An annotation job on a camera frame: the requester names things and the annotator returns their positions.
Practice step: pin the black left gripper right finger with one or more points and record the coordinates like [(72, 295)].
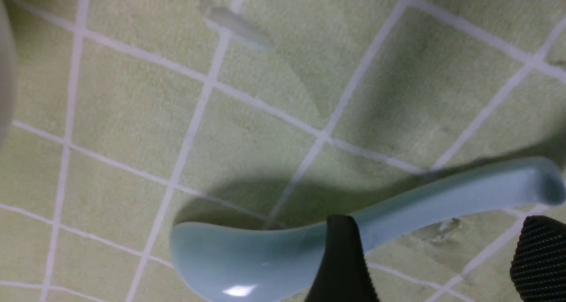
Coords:
[(538, 267)]

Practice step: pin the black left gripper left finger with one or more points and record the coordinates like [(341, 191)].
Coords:
[(343, 274)]

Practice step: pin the light blue ceramic spoon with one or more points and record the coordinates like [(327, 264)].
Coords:
[(224, 264)]

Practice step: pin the light green checkered tablecloth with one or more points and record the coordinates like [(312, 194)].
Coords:
[(132, 115)]

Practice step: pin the white bowl black rim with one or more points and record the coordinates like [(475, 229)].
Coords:
[(8, 74)]

